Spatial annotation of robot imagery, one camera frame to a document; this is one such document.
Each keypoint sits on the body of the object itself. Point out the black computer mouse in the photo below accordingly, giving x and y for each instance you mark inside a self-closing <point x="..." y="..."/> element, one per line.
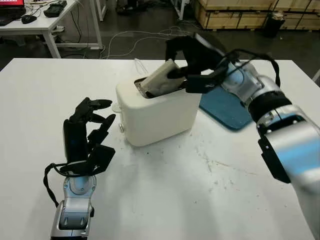
<point x="28" y="19"/>

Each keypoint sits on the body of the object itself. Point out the slice of white bread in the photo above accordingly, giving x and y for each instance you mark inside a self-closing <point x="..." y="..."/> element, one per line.
<point x="160" y="77"/>

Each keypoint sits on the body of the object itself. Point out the small silver toaster knob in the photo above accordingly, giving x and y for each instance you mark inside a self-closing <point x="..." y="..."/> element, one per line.
<point x="121" y="127"/>

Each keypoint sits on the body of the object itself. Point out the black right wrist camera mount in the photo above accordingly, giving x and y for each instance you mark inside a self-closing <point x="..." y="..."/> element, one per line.
<point x="200" y="83"/>

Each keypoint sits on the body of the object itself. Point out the wooden crate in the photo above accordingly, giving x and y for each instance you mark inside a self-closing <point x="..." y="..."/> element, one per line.
<point x="232" y="20"/>
<point x="235" y="5"/>
<point x="297" y="5"/>
<point x="303" y="22"/>

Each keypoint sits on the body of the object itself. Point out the laptop with red screen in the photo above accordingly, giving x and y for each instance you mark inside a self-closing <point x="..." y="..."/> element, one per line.
<point x="11" y="8"/>

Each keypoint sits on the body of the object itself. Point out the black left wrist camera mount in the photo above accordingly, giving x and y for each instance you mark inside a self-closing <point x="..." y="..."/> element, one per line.
<point x="100" y="158"/>

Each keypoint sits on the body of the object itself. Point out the black trash bin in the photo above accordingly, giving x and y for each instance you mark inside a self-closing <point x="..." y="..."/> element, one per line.
<point x="274" y="27"/>

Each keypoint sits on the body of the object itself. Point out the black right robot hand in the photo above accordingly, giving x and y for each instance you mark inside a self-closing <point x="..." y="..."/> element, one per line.
<point x="200" y="57"/>

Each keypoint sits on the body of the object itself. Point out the white table frame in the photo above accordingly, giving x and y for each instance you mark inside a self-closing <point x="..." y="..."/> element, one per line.
<point x="100" y="10"/>
<point x="182" y="10"/>

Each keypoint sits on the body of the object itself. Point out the white two-slot toaster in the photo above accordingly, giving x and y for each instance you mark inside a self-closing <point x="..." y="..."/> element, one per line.
<point x="160" y="120"/>

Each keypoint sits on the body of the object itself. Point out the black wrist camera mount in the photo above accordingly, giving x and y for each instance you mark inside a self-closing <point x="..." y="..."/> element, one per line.
<point x="200" y="83"/>
<point x="100" y="158"/>

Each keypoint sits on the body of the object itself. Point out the white office desk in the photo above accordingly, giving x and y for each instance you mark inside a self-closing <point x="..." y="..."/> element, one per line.
<point x="47" y="26"/>

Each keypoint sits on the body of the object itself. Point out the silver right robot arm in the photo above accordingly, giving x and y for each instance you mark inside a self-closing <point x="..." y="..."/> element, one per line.
<point x="295" y="140"/>

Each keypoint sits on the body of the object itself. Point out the black handheld controller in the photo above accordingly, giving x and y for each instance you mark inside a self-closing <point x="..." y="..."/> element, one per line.
<point x="54" y="9"/>

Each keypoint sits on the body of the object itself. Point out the white toaster lever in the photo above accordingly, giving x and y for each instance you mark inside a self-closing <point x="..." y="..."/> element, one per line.
<point x="116" y="107"/>

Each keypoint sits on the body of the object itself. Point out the standing person dark legs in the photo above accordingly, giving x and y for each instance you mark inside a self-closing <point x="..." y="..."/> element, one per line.
<point x="128" y="10"/>

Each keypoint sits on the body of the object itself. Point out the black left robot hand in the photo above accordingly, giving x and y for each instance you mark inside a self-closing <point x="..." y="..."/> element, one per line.
<point x="75" y="142"/>

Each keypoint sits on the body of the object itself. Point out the blue plastic tray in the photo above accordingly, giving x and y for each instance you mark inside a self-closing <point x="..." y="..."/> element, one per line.
<point x="225" y="110"/>

